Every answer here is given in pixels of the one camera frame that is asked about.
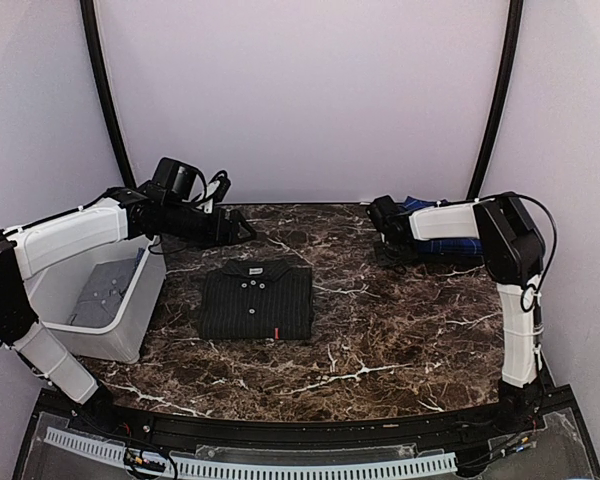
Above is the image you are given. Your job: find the black pinstriped long sleeve shirt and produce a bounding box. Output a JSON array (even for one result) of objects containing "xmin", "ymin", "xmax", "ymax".
[{"xmin": 197, "ymin": 259, "xmax": 314, "ymax": 340}]

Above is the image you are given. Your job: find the blue patterned shirt in bin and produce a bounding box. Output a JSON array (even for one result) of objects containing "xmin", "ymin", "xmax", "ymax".
[{"xmin": 134, "ymin": 248, "xmax": 146, "ymax": 269}]

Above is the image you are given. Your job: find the white slotted cable duct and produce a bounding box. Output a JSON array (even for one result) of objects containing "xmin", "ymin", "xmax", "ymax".
[{"xmin": 43, "ymin": 427, "xmax": 457, "ymax": 479}]

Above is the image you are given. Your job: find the right black frame post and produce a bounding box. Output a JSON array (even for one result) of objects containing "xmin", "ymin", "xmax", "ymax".
[{"xmin": 466, "ymin": 0, "xmax": 524, "ymax": 200}]

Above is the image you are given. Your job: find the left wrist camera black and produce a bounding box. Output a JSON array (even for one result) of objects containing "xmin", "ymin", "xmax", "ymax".
[{"xmin": 145, "ymin": 157, "xmax": 231, "ymax": 213}]

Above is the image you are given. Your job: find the grey button shirt in bin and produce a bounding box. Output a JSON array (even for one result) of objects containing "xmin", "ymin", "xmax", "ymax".
[{"xmin": 68, "ymin": 259, "xmax": 136, "ymax": 328}]

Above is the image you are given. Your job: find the left black frame post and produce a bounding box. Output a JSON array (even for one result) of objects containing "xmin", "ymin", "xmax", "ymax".
[{"xmin": 79, "ymin": 0, "xmax": 136, "ymax": 188}]

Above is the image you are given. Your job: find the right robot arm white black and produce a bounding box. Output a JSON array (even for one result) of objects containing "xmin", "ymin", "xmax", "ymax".
[{"xmin": 366, "ymin": 192, "xmax": 557, "ymax": 389}]

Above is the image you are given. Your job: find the white plastic bin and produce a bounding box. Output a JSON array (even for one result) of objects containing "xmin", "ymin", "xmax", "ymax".
[{"xmin": 25, "ymin": 237, "xmax": 166, "ymax": 364}]

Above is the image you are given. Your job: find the black frame post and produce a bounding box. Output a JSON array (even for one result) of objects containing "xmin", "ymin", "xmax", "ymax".
[
  {"xmin": 79, "ymin": 0, "xmax": 136, "ymax": 188},
  {"xmin": 466, "ymin": 0, "xmax": 524, "ymax": 200}
]

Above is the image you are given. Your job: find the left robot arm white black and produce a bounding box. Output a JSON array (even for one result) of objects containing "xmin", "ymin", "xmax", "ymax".
[{"xmin": 0, "ymin": 184, "xmax": 256, "ymax": 436}]

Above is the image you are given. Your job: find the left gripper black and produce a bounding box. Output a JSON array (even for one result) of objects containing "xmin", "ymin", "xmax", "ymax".
[{"xmin": 163, "ymin": 200, "xmax": 257, "ymax": 250}]

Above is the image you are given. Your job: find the blue plaid shirt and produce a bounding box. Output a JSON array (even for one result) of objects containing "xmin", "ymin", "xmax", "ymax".
[{"xmin": 402, "ymin": 196, "xmax": 483, "ymax": 258}]

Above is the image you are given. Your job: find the black front rail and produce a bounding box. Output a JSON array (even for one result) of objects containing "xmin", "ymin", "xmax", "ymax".
[{"xmin": 34, "ymin": 388, "xmax": 576, "ymax": 446}]

